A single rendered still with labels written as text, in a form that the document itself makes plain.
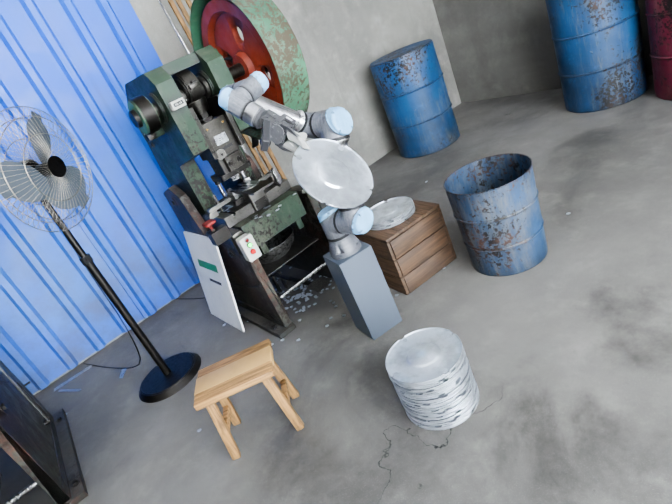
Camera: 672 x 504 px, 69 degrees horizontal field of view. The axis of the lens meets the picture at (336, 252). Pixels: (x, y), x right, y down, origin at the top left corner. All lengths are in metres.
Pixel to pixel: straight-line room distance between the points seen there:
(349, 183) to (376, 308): 0.87
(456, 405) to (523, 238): 0.95
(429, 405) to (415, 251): 1.00
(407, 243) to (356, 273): 0.42
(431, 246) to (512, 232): 0.46
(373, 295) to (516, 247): 0.72
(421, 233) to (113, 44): 2.48
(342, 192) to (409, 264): 1.05
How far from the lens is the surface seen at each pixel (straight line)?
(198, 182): 2.95
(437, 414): 1.85
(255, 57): 2.82
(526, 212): 2.42
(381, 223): 2.56
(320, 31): 4.70
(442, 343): 1.87
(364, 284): 2.27
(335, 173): 1.65
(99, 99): 3.81
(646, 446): 1.79
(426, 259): 2.65
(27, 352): 3.89
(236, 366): 2.12
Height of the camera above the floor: 1.41
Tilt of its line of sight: 24 degrees down
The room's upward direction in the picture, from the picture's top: 24 degrees counter-clockwise
